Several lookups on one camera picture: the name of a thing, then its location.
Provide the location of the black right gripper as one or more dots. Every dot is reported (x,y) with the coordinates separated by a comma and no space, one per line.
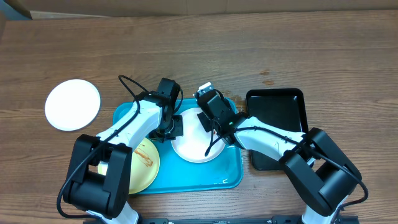
(210,124)

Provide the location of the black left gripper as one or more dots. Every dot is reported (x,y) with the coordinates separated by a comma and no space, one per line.
(178,131)

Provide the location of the white plate with sauce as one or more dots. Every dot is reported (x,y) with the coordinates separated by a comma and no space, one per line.
(72,105)

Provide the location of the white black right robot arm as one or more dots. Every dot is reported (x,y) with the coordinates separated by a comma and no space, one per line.
(318,169)

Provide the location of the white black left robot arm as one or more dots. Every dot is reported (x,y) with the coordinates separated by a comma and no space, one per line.
(98,177)

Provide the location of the teal plastic tray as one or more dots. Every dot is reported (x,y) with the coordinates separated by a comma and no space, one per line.
(178,175)

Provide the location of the black water tray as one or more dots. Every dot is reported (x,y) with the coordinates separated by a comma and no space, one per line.
(282,108)

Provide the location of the yellow green plate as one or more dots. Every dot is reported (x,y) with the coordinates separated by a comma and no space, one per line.
(144,166)

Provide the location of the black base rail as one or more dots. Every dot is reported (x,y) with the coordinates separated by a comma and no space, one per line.
(289,219)

